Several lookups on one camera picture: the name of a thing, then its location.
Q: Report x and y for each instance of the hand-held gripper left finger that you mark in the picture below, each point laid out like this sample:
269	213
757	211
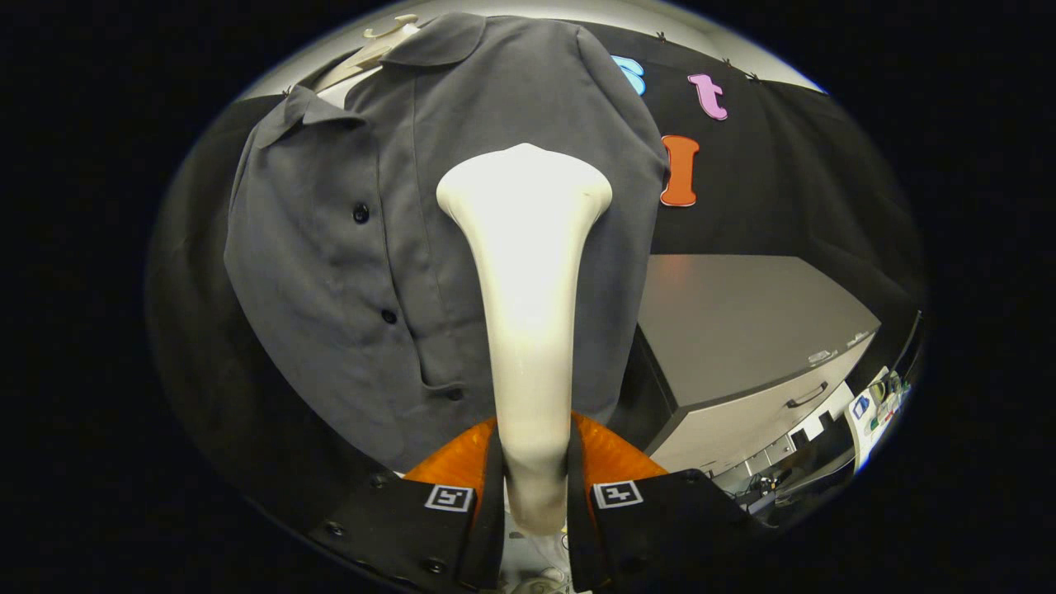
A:
412	528

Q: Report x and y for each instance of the white low cabinet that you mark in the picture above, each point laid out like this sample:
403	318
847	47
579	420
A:
833	404

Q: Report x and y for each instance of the white clothes hanger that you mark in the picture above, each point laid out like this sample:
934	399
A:
371	54

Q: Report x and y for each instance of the grey cabinet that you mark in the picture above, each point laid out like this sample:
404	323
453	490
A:
742	313

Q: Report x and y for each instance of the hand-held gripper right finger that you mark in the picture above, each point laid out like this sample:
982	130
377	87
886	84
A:
668	520

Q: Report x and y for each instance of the small blue object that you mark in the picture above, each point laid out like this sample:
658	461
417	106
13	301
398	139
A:
861	407

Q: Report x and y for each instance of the white desk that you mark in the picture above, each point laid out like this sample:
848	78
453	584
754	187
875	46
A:
865	433

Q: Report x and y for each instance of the grey button shirt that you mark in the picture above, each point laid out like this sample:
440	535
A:
330	272

